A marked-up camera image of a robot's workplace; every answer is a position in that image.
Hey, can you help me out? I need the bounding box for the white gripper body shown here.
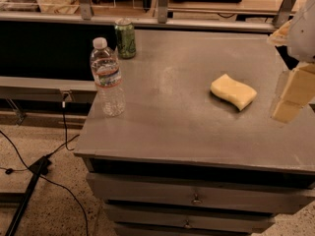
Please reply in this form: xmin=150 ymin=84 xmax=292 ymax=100
xmin=287 ymin=0 xmax=315 ymax=63

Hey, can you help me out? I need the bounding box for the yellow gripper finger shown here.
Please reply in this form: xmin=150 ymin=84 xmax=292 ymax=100
xmin=267 ymin=21 xmax=291 ymax=46
xmin=272 ymin=62 xmax=315 ymax=123

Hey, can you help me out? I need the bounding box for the yellow sponge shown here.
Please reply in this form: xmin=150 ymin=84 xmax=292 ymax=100
xmin=211 ymin=74 xmax=257 ymax=111

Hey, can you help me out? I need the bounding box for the clear plastic water bottle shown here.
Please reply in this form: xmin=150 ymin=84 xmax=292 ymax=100
xmin=90 ymin=37 xmax=125 ymax=117

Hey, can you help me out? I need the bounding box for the grey drawer cabinet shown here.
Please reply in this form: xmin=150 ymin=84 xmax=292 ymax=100
xmin=75 ymin=30 xmax=315 ymax=236

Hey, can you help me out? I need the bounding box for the green soda can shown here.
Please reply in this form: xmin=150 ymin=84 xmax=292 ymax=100
xmin=114 ymin=18 xmax=136 ymax=59

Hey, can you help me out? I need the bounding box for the black metal floor bar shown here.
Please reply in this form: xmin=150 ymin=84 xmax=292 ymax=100
xmin=5 ymin=156 xmax=51 ymax=236

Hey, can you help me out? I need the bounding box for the grey metal back rail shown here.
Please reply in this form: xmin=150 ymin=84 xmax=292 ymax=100
xmin=0 ymin=11 xmax=276 ymax=33

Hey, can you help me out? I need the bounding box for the top drawer with handle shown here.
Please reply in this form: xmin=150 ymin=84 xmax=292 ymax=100
xmin=87 ymin=173 xmax=314 ymax=213

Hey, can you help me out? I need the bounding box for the drawer with handle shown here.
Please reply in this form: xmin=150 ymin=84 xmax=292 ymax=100
xmin=103 ymin=203 xmax=276 ymax=234
xmin=87 ymin=173 xmax=314 ymax=213

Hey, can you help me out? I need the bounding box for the grey metal side rail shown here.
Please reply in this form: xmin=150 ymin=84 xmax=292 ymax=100
xmin=0 ymin=77 xmax=96 ymax=103

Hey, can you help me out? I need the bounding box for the black floor cable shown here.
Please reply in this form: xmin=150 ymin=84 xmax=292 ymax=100
xmin=0 ymin=91 xmax=90 ymax=236

